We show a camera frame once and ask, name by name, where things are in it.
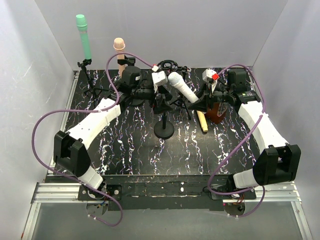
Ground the yellow microphone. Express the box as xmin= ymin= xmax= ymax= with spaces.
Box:
xmin=196 ymin=111 xmax=208 ymax=133

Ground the white microphone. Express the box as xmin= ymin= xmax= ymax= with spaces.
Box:
xmin=167 ymin=72 xmax=199 ymax=104

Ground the black round base stand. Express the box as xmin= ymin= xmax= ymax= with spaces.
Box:
xmin=117 ymin=56 xmax=136 ymax=66
xmin=153 ymin=93 xmax=175 ymax=140

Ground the pink microphone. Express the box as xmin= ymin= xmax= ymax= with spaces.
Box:
xmin=113 ymin=37 xmax=126 ymax=78

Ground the black tripod clip stand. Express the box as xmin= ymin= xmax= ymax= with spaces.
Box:
xmin=77 ymin=59 xmax=108 ymax=101

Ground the green microphone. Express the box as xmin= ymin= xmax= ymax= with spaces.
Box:
xmin=75 ymin=14 xmax=92 ymax=60

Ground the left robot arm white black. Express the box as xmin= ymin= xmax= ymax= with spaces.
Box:
xmin=54 ymin=66 xmax=172 ymax=190

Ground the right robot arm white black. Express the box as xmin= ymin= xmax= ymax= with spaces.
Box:
xmin=189 ymin=64 xmax=301 ymax=196

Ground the brown wooden metronome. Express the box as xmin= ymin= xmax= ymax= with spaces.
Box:
xmin=205 ymin=102 xmax=228 ymax=124

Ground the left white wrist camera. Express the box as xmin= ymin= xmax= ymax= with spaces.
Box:
xmin=151 ymin=71 xmax=168 ymax=93

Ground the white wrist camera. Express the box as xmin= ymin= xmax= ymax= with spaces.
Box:
xmin=151 ymin=71 xmax=168 ymax=93
xmin=202 ymin=68 xmax=220 ymax=93

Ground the black shock mount tripod stand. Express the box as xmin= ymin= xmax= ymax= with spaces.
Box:
xmin=157 ymin=59 xmax=192 ymax=120

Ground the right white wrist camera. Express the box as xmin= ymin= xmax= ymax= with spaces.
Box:
xmin=202 ymin=68 xmax=220 ymax=93

